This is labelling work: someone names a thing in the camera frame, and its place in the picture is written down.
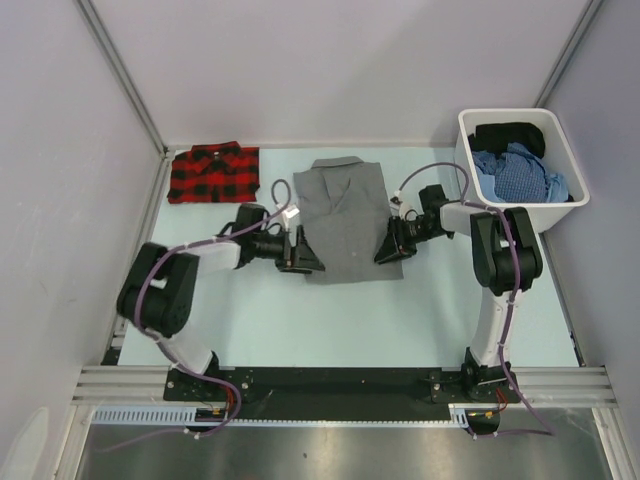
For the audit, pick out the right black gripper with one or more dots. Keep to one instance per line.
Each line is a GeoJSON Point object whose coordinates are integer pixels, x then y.
{"type": "Point", "coordinates": [396, 244]}

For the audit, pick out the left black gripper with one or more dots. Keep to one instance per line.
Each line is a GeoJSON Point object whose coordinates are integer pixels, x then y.
{"type": "Point", "coordinates": [298, 258]}

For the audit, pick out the grey long sleeve shirt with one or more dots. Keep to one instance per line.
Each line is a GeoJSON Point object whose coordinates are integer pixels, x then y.
{"type": "Point", "coordinates": [344, 211]}

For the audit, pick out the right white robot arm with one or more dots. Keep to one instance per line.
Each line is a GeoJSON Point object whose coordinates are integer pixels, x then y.
{"type": "Point", "coordinates": [506, 260]}

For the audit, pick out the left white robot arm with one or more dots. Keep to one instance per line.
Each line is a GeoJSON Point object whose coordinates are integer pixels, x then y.
{"type": "Point", "coordinates": [158, 291]}

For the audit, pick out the red black plaid shirt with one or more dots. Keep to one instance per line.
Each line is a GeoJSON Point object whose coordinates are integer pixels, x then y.
{"type": "Point", "coordinates": [215, 173]}

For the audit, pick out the white plastic bin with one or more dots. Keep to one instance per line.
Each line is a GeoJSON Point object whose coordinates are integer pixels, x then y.
{"type": "Point", "coordinates": [559, 158]}

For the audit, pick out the blue checked shirt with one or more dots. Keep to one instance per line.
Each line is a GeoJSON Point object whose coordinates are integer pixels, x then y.
{"type": "Point", "coordinates": [514, 176]}

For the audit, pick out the black shirt in bin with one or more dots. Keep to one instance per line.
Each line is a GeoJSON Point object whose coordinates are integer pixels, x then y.
{"type": "Point", "coordinates": [496, 137]}

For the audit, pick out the light blue shirt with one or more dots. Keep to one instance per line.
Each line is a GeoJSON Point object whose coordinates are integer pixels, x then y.
{"type": "Point", "coordinates": [557, 190]}

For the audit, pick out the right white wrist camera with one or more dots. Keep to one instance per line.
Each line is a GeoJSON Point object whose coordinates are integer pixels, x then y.
{"type": "Point", "coordinates": [402, 202]}

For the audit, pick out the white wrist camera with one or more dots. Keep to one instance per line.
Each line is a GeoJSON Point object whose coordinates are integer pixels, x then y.
{"type": "Point", "coordinates": [402, 202]}
{"type": "Point", "coordinates": [288, 215]}

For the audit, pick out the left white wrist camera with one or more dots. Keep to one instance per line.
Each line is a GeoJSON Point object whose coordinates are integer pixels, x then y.
{"type": "Point", "coordinates": [288, 215]}

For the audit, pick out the white slotted cable duct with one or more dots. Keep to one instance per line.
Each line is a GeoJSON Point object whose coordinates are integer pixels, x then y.
{"type": "Point", "coordinates": [205, 418]}

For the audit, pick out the aluminium frame rail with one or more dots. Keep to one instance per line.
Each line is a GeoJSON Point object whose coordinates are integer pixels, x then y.
{"type": "Point", "coordinates": [559, 387]}

